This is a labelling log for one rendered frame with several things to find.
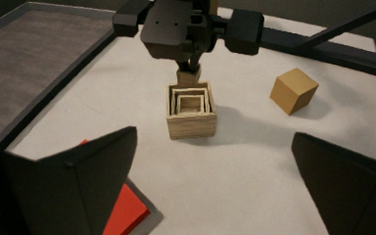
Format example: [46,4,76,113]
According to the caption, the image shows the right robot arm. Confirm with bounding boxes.
[140,0,213,63]

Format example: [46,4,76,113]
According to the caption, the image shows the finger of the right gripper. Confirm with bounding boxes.
[189,34,220,72]
[177,61,188,71]

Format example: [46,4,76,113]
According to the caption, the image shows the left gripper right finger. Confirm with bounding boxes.
[291,132,376,235]

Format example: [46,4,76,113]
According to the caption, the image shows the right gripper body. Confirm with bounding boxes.
[112,0,264,56]

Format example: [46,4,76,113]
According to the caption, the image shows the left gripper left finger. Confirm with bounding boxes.
[0,125,138,235]

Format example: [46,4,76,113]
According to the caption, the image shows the black metal support frame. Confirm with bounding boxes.
[294,5,376,50]

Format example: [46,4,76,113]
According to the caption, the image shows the red flat rectangular block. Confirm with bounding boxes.
[103,183,150,235]

